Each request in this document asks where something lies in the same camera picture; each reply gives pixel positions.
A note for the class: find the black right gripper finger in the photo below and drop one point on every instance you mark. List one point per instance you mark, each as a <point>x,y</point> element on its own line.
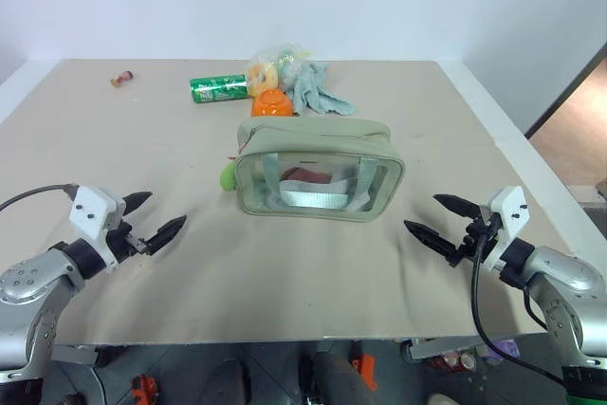
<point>429,235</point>
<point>457,206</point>

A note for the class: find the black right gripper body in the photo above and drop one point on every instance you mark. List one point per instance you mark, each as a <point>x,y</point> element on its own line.
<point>476,239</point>

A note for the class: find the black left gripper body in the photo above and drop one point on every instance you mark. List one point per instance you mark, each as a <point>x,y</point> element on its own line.
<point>124,240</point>

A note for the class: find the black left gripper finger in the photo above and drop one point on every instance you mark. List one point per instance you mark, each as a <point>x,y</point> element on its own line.
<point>167,231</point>
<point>137,200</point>

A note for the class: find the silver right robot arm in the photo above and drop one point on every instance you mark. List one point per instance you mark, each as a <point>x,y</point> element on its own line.
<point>564,281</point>

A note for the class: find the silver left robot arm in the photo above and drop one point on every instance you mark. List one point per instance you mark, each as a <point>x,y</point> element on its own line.
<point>28,281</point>

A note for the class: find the green clear toiletry bag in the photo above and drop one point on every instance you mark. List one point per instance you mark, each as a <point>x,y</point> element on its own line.
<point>318,137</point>

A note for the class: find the beige table cloth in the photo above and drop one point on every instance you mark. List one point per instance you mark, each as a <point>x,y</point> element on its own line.
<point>142,149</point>

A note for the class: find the green pompom zipper charm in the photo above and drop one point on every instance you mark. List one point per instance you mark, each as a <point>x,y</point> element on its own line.
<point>227,178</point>

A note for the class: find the green soda can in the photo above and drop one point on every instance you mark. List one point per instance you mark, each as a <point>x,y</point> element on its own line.
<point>218,88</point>

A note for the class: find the orange clamp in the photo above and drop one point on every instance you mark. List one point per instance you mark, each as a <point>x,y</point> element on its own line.
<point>365,368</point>
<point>144,388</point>

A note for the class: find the orange plastic bowl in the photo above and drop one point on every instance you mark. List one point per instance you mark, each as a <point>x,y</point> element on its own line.
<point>271,104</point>

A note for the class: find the dark rounded shape under table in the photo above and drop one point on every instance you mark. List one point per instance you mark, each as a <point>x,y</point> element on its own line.
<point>339,376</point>

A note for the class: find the grey-blue rag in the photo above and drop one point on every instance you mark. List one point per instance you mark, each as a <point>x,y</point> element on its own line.
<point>313,89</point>

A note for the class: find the clear plastic bag of toys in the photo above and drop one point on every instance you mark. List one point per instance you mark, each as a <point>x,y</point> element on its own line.
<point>280,63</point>

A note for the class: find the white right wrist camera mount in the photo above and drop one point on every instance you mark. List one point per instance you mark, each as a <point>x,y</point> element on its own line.
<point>509,222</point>

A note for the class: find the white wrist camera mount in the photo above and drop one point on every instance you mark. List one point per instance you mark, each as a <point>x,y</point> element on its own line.
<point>92,213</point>
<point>509,222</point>

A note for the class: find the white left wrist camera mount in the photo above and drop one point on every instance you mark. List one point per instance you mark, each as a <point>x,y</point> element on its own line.
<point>92,213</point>

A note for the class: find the silver table bracket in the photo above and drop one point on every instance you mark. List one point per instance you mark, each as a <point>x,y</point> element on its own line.
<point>438,347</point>

